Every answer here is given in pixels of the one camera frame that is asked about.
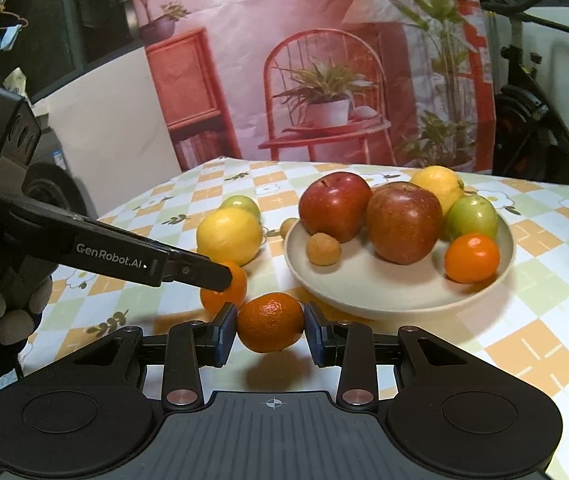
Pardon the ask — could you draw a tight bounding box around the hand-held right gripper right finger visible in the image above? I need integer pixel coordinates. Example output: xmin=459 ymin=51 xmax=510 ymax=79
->
xmin=303 ymin=302 xmax=485 ymax=407

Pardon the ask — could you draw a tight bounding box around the beige round plate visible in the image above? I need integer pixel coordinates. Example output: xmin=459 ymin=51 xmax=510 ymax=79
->
xmin=285 ymin=195 xmax=516 ymax=320

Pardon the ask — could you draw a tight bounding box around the person's left hand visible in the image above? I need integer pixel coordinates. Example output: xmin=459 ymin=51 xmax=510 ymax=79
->
xmin=0 ymin=235 xmax=54 ymax=383

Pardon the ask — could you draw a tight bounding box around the large green round fruit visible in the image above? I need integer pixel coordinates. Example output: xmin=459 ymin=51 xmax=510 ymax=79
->
xmin=445 ymin=195 xmax=499 ymax=241

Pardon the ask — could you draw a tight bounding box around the dark glass window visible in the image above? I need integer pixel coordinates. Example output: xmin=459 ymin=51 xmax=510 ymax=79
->
xmin=57 ymin=0 xmax=135 ymax=78

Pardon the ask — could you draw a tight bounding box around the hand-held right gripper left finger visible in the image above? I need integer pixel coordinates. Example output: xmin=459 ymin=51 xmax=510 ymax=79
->
xmin=72 ymin=303 xmax=238 ymax=407

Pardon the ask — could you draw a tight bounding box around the yellow lemon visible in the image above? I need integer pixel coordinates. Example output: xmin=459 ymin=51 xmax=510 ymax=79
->
xmin=196 ymin=207 xmax=264 ymax=267
xmin=410 ymin=166 xmax=465 ymax=216

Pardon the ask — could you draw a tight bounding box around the dark speckled red apple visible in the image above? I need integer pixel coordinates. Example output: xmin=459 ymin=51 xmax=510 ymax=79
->
xmin=366 ymin=182 xmax=444 ymax=266

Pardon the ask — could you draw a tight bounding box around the printed pink backdrop cloth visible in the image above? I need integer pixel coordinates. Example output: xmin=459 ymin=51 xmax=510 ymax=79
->
xmin=125 ymin=0 xmax=495 ymax=173

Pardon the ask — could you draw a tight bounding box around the smooth orange mandarin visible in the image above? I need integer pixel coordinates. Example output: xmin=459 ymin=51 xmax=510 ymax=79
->
xmin=200 ymin=260 xmax=248 ymax=313

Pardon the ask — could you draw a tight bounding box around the bright red apple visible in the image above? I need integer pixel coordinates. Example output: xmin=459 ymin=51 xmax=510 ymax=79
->
xmin=299 ymin=172 xmax=373 ymax=244

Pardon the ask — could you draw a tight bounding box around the small green round fruit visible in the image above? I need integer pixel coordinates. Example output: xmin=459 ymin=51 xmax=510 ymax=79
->
xmin=220 ymin=195 xmax=261 ymax=223

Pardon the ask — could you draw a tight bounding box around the checked floral tablecloth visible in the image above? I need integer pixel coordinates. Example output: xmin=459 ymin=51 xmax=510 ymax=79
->
xmin=17 ymin=157 xmax=569 ymax=461

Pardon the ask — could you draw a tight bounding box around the rough orange mandarin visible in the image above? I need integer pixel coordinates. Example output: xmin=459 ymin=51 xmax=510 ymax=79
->
xmin=237 ymin=292 xmax=306 ymax=353

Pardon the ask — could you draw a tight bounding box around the black exercise bike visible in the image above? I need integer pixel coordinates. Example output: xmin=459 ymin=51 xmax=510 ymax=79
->
xmin=467 ymin=0 xmax=569 ymax=186

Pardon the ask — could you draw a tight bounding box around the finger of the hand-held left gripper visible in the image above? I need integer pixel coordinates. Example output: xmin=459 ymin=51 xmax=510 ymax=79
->
xmin=164 ymin=250 xmax=234 ymax=292

